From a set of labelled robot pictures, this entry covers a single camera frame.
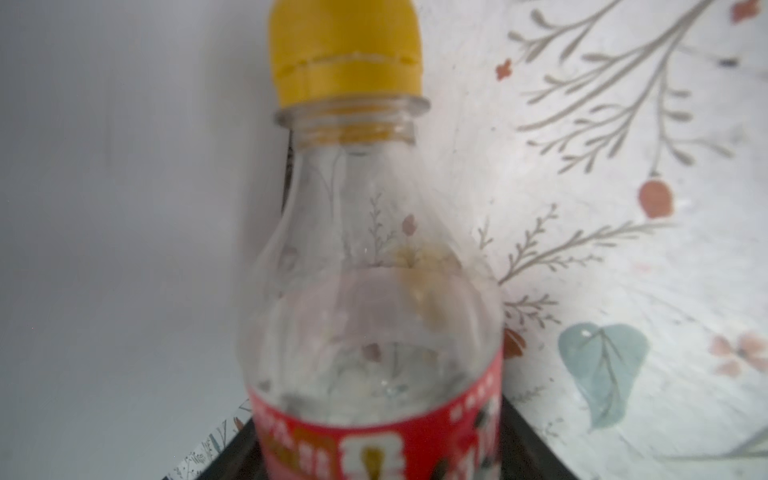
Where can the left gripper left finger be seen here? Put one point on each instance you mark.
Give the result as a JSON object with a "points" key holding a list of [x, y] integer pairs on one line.
{"points": [[242, 459]]}

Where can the clear bottle red label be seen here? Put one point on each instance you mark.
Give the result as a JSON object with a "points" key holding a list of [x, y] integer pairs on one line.
{"points": [[371, 325]]}

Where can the white plastic trash bin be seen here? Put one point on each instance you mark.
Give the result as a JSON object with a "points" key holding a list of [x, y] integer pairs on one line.
{"points": [[137, 144]]}

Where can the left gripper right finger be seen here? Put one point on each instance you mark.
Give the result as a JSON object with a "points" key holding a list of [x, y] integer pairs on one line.
{"points": [[524, 455]]}

